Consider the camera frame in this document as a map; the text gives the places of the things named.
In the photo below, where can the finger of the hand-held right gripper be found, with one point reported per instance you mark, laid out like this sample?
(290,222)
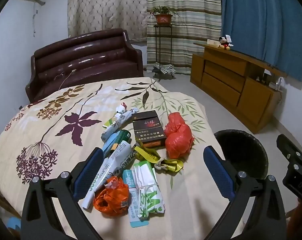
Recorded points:
(288,150)

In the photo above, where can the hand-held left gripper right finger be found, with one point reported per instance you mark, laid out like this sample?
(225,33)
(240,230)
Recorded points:
(218,172)

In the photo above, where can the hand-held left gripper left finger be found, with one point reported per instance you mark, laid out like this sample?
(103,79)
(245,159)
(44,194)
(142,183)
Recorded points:
(88,172)

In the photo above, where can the long white packet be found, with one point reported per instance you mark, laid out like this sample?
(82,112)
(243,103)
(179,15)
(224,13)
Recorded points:
(108,170)

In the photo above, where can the black trash bin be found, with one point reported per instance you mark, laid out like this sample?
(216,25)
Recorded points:
(241,155)

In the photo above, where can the orange plastic bag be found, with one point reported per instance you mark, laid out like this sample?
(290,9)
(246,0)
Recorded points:
(108,200)

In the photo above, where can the teal white tube package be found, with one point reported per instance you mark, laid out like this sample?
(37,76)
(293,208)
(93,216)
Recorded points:
(128,177)

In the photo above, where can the dark green can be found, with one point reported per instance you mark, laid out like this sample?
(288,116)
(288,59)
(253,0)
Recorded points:
(126,136)

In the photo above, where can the red plastic bag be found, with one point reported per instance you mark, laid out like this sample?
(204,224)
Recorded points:
(177,137)

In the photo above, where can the white green wrapper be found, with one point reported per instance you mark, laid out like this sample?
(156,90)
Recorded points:
(121,122)

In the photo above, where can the yellow wrapper strip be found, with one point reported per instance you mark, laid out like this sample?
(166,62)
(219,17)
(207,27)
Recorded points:
(148,155)

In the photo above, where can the white green tissue packet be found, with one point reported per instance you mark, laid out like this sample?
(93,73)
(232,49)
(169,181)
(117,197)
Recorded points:
(148,200)

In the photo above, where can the dark cigarette carton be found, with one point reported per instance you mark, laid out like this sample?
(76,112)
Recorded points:
(147,130)

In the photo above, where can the small white device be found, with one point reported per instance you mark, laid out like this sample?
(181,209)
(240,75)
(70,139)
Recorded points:
(279,83)

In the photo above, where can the floral blanket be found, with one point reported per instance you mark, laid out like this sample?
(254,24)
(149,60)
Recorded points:
(53,110)

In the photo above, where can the white paper tag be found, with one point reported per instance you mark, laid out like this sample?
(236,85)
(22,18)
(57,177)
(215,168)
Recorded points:
(267,72)

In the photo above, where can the wooden cabinet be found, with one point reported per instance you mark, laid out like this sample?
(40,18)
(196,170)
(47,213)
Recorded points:
(221,80)

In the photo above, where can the brown leather sofa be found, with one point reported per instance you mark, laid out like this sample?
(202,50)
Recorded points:
(86,55)

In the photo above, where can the checked cloth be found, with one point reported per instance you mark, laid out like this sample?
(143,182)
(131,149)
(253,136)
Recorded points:
(163,68)

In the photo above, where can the mouse plush toy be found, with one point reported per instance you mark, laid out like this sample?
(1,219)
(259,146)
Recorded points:
(225,44)

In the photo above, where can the blue curtain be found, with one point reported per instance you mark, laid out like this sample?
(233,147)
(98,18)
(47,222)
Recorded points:
(261,17)

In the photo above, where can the small white box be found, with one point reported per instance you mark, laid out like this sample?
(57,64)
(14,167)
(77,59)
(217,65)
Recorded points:
(213,42)

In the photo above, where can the striped curtain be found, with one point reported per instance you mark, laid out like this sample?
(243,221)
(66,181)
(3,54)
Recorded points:
(191,30)

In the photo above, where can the black metal plant stand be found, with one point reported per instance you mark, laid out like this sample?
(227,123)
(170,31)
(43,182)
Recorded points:
(163,26)

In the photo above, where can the potted plant orange pot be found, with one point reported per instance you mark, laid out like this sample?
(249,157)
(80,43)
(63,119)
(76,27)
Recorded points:
(163,18)

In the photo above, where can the beige diamond pattern curtain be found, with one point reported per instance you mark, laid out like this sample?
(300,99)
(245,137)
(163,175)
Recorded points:
(103,5)

